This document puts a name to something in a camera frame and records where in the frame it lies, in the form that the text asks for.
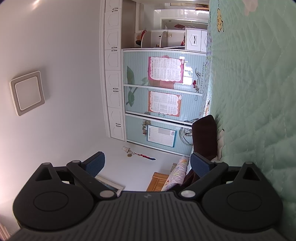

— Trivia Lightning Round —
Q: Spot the maroon and grey sweatshirt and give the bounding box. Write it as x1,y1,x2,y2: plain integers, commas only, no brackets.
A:
172,115,217,193

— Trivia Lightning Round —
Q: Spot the floral pillow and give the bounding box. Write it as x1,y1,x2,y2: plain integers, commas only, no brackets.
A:
161,157,189,191

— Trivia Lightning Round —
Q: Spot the framed wedding photo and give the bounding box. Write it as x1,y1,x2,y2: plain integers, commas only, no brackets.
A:
95,175,125,196

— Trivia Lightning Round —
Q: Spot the wooden headboard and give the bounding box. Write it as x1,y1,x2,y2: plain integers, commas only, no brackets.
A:
147,172,169,192

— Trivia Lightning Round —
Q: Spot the blue framed poster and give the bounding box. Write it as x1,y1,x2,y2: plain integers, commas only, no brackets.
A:
147,125,177,148

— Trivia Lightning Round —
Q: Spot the orange framed poster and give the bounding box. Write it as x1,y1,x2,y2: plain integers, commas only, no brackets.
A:
148,91,182,117

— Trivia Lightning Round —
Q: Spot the mint quilted bee bedspread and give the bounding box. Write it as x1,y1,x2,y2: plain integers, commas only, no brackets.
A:
207,1,295,240

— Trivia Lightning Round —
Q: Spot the square ceiling lamp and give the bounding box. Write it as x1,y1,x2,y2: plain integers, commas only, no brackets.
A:
10,71,45,116

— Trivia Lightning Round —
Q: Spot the pink framed poster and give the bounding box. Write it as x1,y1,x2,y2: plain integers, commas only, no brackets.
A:
148,56,185,83

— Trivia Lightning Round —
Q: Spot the white wardrobe with sliding doors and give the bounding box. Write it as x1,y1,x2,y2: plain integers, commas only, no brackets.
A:
100,1,209,156

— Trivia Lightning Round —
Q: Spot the coiled hose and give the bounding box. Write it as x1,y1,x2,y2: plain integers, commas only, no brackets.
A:
179,117,200,147

